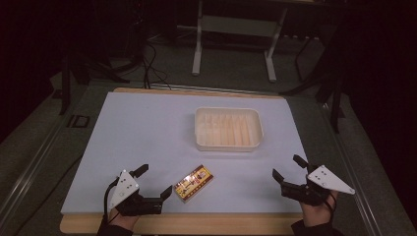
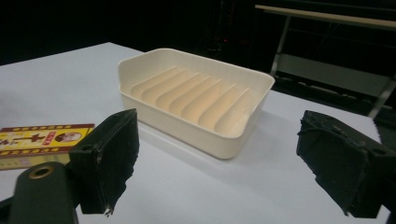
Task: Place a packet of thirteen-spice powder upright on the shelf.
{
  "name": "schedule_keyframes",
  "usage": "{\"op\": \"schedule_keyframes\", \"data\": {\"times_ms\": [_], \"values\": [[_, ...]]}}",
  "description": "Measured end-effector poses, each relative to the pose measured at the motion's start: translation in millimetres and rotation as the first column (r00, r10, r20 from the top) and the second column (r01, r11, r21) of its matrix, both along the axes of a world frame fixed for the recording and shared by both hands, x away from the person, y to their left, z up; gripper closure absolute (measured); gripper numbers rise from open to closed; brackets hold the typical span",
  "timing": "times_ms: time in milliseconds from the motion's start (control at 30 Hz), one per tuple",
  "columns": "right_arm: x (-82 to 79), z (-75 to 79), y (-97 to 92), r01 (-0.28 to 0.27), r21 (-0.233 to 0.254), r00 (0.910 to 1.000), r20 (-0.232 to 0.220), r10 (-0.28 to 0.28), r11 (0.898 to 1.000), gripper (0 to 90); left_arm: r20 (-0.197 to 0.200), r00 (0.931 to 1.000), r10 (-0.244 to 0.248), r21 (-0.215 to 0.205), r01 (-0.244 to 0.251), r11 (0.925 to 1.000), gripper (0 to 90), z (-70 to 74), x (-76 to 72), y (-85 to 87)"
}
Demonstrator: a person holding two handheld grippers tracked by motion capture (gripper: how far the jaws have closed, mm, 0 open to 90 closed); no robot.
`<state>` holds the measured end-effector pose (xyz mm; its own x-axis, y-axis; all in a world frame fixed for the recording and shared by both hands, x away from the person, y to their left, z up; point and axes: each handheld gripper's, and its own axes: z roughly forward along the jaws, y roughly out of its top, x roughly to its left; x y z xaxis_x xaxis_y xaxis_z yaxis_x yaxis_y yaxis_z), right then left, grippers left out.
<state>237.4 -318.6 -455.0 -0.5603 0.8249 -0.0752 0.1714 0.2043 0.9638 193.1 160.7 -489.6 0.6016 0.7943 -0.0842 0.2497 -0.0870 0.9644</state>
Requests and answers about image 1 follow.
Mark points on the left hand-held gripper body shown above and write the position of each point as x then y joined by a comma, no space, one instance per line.
124,188

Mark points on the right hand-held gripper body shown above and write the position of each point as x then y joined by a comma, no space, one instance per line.
327,182

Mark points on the aluminium rail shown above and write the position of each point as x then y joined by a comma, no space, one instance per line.
29,170
354,170

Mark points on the white metal stand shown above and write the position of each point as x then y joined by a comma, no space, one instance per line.
197,49

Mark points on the black metal stand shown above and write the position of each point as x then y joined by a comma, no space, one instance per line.
336,105
65,85

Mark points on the wooden table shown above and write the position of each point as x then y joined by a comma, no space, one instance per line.
196,224

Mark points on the person's right hand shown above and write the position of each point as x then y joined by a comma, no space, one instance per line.
313,214

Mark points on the black metal bracket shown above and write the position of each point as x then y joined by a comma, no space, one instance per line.
78,121

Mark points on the white table mat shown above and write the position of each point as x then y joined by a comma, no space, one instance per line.
131,131

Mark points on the yellow and red snack box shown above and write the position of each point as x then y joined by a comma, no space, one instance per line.
193,183

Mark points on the white plastic tray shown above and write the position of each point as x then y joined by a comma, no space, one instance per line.
229,131

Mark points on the person's left hand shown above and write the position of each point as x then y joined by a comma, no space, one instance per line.
122,221

